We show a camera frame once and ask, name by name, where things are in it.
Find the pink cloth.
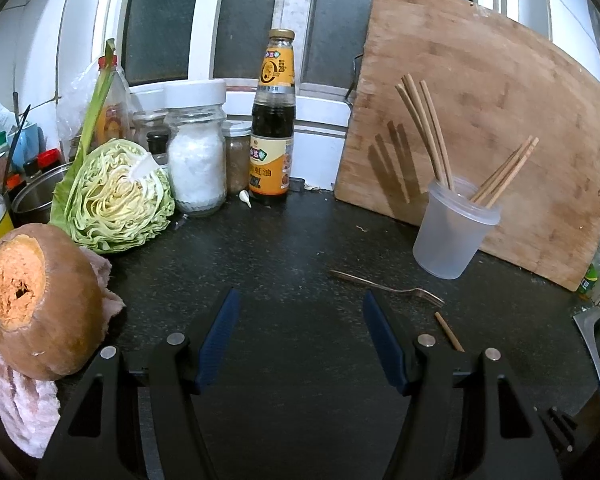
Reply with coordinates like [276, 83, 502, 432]
[0, 247, 127, 461]

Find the translucent plastic cup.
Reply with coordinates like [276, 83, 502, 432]
[412, 176, 502, 281]

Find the frosted glass window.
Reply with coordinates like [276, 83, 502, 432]
[92, 0, 521, 111]

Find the oil bottle red cap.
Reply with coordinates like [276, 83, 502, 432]
[96, 55, 131, 146]

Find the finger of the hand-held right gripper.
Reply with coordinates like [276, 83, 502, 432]
[547, 407, 579, 453]

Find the steel pot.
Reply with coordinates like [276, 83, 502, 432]
[11, 162, 76, 226]

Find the green scallion stalk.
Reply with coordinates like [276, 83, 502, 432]
[77, 39, 117, 161]

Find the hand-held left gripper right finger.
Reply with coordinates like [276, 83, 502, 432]
[362, 289, 563, 480]

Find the clear plastic bag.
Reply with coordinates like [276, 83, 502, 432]
[57, 65, 106, 146]

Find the black ladle handle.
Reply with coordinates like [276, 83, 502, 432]
[7, 105, 32, 171]

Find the metal wire hook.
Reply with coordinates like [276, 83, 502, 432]
[345, 54, 365, 106]

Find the steel sink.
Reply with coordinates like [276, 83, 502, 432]
[574, 307, 600, 413]

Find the halved green cabbage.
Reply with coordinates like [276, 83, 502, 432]
[50, 139, 176, 255]

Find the glass salt jar white lid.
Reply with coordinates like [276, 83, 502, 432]
[165, 80, 228, 217]

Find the bunch of bamboo chopsticks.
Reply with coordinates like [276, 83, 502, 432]
[395, 74, 540, 209]

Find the red cap sauce bottle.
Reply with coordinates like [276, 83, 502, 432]
[36, 149, 63, 171]

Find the oyster sauce bottle yellow label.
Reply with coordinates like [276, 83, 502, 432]
[249, 29, 297, 206]

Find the blue cup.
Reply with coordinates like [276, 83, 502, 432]
[7, 122, 46, 161]

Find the metal fork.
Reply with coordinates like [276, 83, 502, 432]
[330, 269, 446, 307]

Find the cut brown squash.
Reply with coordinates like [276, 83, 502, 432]
[0, 223, 106, 368]

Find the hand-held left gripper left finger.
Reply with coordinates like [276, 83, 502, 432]
[37, 287, 243, 480]

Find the small spice jar metal lid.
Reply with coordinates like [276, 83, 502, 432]
[222, 121, 253, 196]

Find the slender bamboo chopstick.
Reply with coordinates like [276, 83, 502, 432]
[434, 311, 466, 353]

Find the wooden cutting board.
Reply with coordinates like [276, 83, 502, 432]
[334, 0, 600, 292]

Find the black cap pepper shaker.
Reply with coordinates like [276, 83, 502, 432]
[146, 130, 172, 166]

